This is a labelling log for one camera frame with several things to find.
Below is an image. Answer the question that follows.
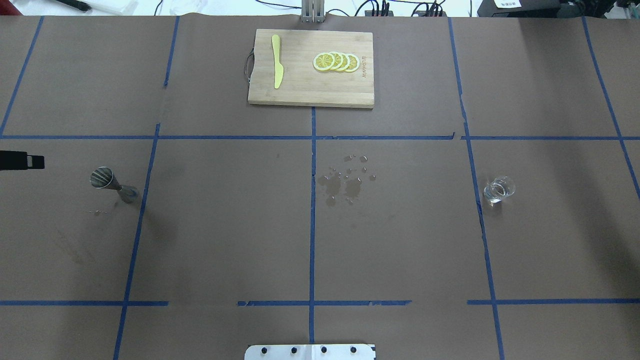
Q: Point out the bamboo cutting board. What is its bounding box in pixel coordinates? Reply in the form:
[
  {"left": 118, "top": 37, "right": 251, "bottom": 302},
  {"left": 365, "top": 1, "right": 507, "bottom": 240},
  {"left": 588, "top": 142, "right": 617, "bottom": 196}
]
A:
[{"left": 247, "top": 28, "right": 375, "bottom": 109}]

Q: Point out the rear lemon slice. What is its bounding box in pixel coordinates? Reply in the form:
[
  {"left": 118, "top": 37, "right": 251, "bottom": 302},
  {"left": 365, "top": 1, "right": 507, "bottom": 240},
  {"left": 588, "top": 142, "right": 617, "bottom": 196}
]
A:
[{"left": 343, "top": 54, "right": 361, "bottom": 73}]

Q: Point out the small glass beaker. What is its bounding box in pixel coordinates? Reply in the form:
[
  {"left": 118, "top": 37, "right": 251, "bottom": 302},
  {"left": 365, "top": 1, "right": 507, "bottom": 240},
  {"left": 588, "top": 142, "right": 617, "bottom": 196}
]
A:
[{"left": 483, "top": 176, "right": 516, "bottom": 205}]

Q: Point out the black box with label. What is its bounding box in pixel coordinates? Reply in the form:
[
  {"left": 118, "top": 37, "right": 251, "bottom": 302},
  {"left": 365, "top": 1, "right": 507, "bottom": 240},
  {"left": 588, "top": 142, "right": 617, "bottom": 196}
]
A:
[{"left": 477, "top": 0, "right": 562, "bottom": 18}]

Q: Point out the aluminium camera post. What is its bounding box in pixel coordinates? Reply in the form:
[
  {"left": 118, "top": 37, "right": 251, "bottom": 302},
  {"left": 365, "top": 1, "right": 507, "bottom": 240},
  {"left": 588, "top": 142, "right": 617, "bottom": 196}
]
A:
[{"left": 301, "top": 0, "right": 326, "bottom": 24}]

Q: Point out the black marker pen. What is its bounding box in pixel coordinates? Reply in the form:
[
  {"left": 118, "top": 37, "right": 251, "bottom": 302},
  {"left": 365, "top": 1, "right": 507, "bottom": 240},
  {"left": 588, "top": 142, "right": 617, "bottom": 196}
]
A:
[{"left": 55, "top": 0, "right": 93, "bottom": 13}]

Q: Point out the yellow plastic knife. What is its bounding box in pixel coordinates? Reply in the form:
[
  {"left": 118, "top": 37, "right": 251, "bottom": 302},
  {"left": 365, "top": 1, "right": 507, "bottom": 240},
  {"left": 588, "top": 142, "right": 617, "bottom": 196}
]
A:
[{"left": 270, "top": 34, "right": 284, "bottom": 90}]

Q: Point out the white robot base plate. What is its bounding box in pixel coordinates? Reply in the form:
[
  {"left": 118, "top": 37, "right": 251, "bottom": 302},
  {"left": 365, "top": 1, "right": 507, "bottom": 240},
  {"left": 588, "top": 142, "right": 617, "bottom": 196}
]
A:
[{"left": 244, "top": 343, "right": 377, "bottom": 360}]

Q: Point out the lemon slice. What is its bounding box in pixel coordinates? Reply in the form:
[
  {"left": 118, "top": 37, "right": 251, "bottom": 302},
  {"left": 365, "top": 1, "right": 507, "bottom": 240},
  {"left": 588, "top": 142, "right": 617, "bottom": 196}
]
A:
[
  {"left": 312, "top": 52, "right": 336, "bottom": 72},
  {"left": 343, "top": 54, "right": 361, "bottom": 73},
  {"left": 329, "top": 51, "right": 345, "bottom": 71},
  {"left": 336, "top": 53, "right": 351, "bottom": 72}
]

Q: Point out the steel double jigger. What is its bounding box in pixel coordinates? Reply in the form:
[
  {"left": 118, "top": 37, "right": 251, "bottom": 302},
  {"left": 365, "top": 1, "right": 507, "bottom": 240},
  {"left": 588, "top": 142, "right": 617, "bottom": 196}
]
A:
[{"left": 89, "top": 166, "right": 139, "bottom": 204}]

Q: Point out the front lemon slice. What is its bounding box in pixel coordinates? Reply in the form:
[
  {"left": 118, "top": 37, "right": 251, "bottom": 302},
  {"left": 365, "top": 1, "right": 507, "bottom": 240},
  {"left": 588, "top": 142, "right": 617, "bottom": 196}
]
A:
[{"left": 312, "top": 52, "right": 336, "bottom": 72}]

